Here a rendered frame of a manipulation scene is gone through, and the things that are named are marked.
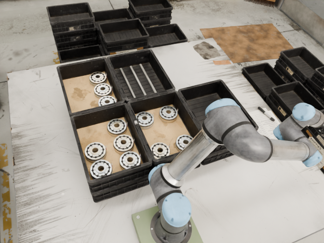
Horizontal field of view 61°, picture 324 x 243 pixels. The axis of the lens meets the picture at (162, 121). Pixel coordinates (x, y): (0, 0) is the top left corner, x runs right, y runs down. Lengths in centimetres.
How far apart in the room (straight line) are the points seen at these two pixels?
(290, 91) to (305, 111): 147
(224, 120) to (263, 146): 15
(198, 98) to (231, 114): 76
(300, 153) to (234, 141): 33
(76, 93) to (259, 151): 113
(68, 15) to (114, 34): 55
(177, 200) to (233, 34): 305
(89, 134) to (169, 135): 42
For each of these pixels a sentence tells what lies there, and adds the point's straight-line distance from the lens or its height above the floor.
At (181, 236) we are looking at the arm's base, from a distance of 127.
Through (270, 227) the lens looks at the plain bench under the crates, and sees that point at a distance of 153.
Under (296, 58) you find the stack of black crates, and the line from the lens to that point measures 315.
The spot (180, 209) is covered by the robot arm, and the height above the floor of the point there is 98.
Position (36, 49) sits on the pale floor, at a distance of 352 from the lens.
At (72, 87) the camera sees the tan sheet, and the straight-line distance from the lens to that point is 174.
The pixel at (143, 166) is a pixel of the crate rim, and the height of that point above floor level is 93.
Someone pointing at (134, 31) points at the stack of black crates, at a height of 49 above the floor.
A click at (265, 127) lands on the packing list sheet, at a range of 186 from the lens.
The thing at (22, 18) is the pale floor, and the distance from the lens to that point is 410.
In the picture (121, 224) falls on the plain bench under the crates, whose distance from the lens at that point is 139.
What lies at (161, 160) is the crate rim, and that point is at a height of 93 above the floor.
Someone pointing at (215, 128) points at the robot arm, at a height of 128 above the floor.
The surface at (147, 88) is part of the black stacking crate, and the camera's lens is 170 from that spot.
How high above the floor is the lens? 202
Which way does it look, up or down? 51 degrees down
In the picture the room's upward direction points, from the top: 7 degrees clockwise
